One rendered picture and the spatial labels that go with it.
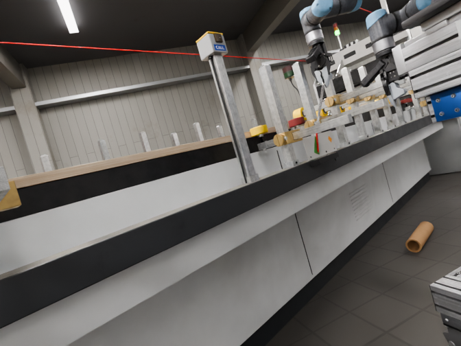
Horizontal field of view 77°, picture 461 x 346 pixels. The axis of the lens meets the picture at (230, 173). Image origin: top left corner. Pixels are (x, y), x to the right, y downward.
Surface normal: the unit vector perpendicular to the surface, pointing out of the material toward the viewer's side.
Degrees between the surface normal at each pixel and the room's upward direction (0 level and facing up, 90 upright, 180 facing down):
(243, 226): 90
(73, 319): 90
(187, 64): 90
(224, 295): 90
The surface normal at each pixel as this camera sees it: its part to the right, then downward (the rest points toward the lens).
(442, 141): -0.70, 0.22
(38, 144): 0.32, -0.06
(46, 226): 0.66, -0.17
